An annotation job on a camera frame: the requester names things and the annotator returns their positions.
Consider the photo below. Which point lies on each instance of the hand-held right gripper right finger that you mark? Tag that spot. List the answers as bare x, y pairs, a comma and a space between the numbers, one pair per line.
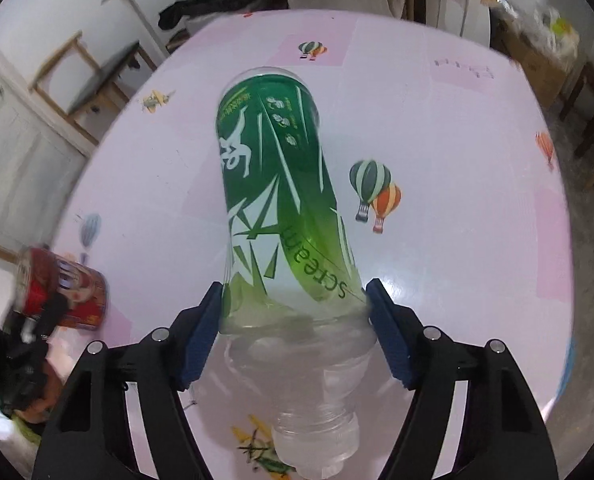
389, 340

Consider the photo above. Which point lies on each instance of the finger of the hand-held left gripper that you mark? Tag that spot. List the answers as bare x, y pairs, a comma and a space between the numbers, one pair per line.
44, 322

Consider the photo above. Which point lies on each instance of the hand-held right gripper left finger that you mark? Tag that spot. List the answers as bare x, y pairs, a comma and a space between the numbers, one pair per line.
202, 340

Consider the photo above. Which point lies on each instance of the red drink can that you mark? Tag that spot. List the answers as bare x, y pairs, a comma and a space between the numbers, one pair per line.
77, 290

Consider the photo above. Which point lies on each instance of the green label plastic bottle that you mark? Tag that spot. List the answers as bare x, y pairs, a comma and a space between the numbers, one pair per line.
277, 185

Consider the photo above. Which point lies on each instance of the white cabinet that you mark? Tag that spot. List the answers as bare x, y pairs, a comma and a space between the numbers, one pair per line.
22, 150

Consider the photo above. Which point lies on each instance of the cardboard box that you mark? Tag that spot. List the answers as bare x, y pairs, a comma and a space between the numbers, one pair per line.
542, 70

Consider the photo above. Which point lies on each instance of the black clothing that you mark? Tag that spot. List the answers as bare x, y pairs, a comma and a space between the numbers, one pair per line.
187, 10

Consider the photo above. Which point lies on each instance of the pile of plastic bags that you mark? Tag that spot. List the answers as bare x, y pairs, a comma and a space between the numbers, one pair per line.
552, 30

